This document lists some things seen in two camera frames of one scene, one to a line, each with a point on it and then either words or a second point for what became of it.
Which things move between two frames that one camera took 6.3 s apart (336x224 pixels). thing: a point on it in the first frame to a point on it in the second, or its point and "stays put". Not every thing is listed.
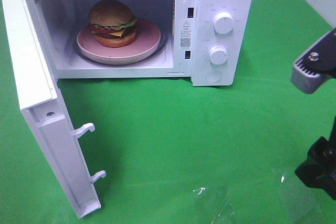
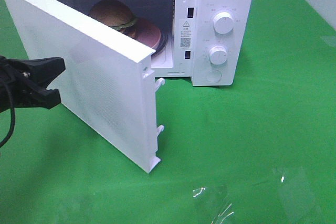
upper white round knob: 223,22 stays put
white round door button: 213,75 stays put
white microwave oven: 35,77 to 108,81
